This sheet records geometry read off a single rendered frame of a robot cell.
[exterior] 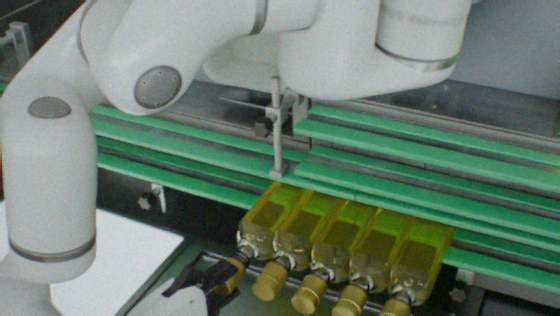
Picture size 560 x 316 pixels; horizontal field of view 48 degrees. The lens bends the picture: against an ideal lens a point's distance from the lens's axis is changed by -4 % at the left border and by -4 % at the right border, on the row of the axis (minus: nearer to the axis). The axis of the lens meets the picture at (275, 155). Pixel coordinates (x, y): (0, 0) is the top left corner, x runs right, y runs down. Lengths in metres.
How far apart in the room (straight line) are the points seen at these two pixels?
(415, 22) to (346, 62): 0.08
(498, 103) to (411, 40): 0.39
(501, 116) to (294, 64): 0.45
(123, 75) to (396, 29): 0.28
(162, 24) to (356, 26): 0.18
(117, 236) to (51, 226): 0.62
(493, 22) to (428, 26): 0.39
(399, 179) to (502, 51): 0.25
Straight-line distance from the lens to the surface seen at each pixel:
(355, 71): 0.62
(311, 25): 0.59
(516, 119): 0.99
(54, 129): 0.56
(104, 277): 1.13
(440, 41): 0.66
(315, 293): 0.87
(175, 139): 1.14
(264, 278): 0.88
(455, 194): 0.97
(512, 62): 1.05
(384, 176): 0.99
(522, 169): 0.91
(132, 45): 0.51
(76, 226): 0.60
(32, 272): 0.63
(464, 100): 1.02
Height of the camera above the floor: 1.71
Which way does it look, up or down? 48 degrees down
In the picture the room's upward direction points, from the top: 139 degrees counter-clockwise
